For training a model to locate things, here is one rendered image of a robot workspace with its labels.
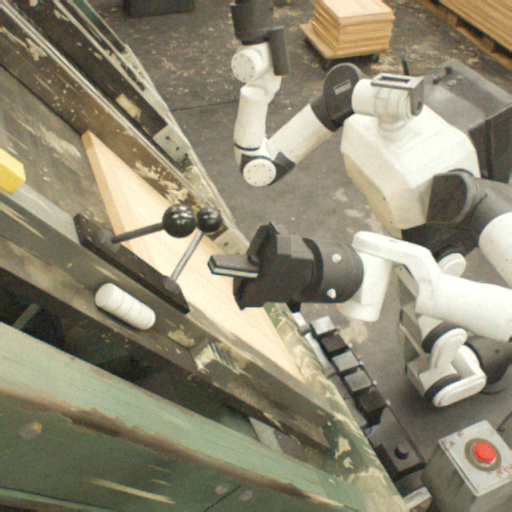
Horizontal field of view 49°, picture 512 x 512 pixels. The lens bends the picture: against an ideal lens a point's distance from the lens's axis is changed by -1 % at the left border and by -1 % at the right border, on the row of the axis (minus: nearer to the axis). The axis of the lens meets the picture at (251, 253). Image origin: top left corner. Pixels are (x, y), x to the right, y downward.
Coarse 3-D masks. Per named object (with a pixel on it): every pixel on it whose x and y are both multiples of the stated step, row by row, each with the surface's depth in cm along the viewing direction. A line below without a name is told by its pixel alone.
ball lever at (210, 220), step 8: (208, 208) 75; (200, 216) 74; (208, 216) 74; (216, 216) 74; (200, 224) 74; (208, 224) 74; (216, 224) 74; (200, 232) 75; (208, 232) 75; (192, 240) 75; (200, 240) 75; (192, 248) 74; (184, 256) 74; (184, 264) 74; (176, 272) 73; (168, 280) 72; (176, 280) 74; (168, 288) 72; (176, 288) 73
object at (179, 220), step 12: (180, 204) 59; (168, 216) 58; (180, 216) 58; (192, 216) 59; (144, 228) 62; (156, 228) 61; (168, 228) 59; (180, 228) 58; (192, 228) 59; (108, 240) 64; (120, 240) 63
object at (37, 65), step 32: (0, 0) 89; (0, 32) 88; (32, 32) 94; (32, 64) 94; (64, 64) 98; (64, 96) 99; (96, 96) 106; (96, 128) 106; (128, 128) 110; (128, 160) 113; (160, 160) 117; (160, 192) 121; (192, 192) 125; (224, 224) 135
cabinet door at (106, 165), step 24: (96, 144) 103; (96, 168) 97; (120, 168) 107; (120, 192) 96; (144, 192) 112; (120, 216) 87; (144, 216) 100; (144, 240) 89; (168, 240) 103; (168, 264) 93; (192, 264) 107; (192, 288) 96; (216, 288) 110; (216, 312) 99; (240, 312) 114; (264, 312) 134; (240, 336) 101; (264, 336) 118; (288, 360) 121
